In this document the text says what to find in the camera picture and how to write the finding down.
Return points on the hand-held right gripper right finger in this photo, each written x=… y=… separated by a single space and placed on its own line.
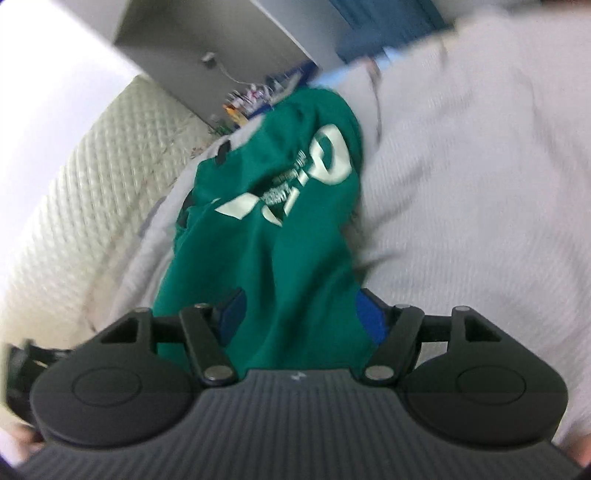
x=371 y=321

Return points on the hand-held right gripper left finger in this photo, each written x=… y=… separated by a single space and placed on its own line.
x=233 y=318

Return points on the green printed sweatshirt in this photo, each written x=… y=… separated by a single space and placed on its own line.
x=277 y=258

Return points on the beige quilted headboard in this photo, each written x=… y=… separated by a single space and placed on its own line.
x=92 y=184

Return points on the yellow bottle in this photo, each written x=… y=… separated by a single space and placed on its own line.
x=232 y=112

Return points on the cluster of small bottles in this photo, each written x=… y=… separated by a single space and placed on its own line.
x=251 y=97

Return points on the light blue bed sheet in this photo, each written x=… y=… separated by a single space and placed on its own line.
x=341 y=76

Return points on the blue tray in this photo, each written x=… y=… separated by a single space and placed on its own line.
x=300 y=74

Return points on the blue curtain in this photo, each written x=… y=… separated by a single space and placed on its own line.
x=369 y=27

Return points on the wall socket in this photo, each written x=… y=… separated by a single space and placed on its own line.
x=208 y=58

